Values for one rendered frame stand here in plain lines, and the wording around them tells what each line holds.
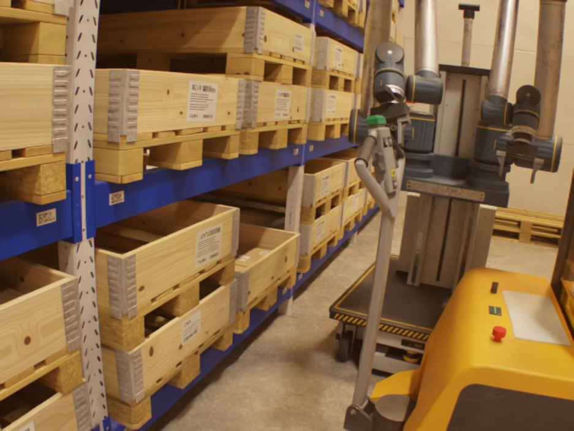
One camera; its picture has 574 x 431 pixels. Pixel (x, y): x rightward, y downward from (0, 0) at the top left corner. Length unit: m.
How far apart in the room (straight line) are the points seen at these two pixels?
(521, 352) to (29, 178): 1.32
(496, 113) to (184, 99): 1.35
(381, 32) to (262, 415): 1.95
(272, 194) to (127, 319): 1.92
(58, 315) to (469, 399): 1.09
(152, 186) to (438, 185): 1.55
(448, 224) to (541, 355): 1.88
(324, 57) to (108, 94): 1.94
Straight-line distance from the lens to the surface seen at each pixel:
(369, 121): 1.51
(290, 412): 2.42
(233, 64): 2.24
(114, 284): 1.56
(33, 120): 1.19
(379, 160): 1.46
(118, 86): 1.45
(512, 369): 1.25
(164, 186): 1.75
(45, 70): 1.21
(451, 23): 7.12
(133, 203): 1.62
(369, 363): 1.73
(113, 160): 1.48
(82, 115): 1.40
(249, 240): 3.19
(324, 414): 2.44
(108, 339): 1.69
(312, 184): 3.19
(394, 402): 1.82
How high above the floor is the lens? 1.47
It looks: 13 degrees down
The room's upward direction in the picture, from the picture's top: 4 degrees clockwise
